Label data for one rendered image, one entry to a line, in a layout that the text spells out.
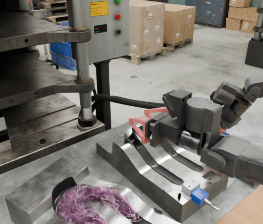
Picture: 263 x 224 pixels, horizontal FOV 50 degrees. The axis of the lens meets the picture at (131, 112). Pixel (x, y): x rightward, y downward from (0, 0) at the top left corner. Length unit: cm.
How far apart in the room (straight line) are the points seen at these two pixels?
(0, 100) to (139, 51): 372
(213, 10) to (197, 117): 740
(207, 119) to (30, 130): 111
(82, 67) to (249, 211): 92
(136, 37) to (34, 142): 363
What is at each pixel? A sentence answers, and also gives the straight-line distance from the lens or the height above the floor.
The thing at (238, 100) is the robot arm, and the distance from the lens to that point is 106.
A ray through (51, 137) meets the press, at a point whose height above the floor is 79.
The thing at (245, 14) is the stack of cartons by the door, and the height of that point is 42.
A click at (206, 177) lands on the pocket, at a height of 87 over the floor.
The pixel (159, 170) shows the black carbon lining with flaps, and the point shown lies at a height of 88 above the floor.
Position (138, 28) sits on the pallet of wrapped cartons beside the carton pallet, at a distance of 476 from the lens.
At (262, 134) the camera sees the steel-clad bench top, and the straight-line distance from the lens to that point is 155.
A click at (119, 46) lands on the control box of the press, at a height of 114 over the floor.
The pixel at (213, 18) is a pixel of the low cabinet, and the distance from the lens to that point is 797.
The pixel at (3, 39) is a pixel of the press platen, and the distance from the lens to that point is 127.
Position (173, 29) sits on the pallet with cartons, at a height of 43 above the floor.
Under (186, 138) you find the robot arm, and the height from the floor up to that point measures 121.
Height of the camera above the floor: 157
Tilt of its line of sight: 28 degrees down
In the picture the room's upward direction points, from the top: straight up
